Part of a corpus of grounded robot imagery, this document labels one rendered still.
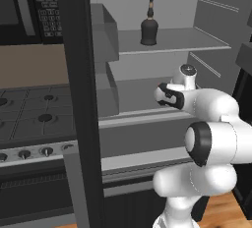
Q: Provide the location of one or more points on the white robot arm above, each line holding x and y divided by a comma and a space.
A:
216, 107

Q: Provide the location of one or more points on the grey fridge shelf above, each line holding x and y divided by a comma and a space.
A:
138, 94
183, 40

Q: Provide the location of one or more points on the grey fridge door bin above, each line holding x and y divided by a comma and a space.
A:
107, 101
105, 42

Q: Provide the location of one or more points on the grey fridge drawer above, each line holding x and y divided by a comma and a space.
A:
141, 140

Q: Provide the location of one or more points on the black fridge door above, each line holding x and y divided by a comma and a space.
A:
244, 84
82, 74

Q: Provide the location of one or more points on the dark glass bottle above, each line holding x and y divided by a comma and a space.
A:
149, 30

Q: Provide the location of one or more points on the black oven knob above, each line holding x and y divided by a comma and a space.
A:
2, 157
24, 154
46, 151

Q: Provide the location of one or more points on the dark gas hob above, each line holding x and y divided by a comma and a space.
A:
32, 110

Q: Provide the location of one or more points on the black and steel oven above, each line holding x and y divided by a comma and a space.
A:
32, 173

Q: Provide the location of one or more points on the black microwave oven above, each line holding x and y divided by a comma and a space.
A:
49, 6

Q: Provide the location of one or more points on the black oven door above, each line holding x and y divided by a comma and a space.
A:
32, 199

